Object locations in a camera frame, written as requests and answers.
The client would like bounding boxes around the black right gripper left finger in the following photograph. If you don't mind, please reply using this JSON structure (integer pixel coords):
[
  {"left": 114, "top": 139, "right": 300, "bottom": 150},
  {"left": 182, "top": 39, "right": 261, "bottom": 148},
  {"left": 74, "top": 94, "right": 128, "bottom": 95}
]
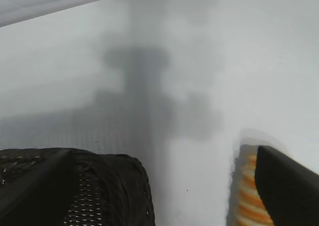
[{"left": 0, "top": 150, "right": 78, "bottom": 226}]

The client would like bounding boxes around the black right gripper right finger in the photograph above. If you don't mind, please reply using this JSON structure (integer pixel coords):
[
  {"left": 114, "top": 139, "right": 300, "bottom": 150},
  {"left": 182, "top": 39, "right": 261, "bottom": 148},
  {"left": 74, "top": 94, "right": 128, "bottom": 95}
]
[{"left": 253, "top": 145, "right": 319, "bottom": 226}]

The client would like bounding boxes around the long striped bread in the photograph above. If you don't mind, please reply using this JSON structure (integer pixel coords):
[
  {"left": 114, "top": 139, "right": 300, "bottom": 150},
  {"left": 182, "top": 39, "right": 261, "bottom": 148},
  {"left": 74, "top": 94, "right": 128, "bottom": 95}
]
[{"left": 233, "top": 145, "right": 275, "bottom": 226}]

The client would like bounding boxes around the dark brown woven basket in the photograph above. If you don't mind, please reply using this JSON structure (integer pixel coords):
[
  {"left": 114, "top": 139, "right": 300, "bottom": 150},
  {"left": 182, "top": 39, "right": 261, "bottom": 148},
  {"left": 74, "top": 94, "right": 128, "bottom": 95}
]
[{"left": 0, "top": 147, "right": 156, "bottom": 226}]

